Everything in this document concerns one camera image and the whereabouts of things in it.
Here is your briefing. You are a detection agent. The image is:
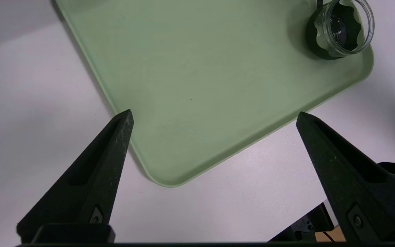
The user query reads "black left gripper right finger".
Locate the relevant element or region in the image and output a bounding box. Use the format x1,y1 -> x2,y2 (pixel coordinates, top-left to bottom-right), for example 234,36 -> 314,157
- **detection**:
296,112 -> 395,243

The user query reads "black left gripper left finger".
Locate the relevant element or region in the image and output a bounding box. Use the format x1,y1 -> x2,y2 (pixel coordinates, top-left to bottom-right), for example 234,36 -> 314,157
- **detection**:
16,109 -> 134,242

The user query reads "glass jar with black lid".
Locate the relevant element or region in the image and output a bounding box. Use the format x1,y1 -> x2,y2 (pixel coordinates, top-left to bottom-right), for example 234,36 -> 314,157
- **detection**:
306,0 -> 375,61

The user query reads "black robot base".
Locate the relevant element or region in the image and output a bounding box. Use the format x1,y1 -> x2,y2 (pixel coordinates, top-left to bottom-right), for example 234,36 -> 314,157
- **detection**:
270,151 -> 395,243

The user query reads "light green plastic tray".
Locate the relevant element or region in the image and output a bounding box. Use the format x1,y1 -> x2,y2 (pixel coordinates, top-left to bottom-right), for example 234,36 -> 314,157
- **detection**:
54,0 -> 375,188

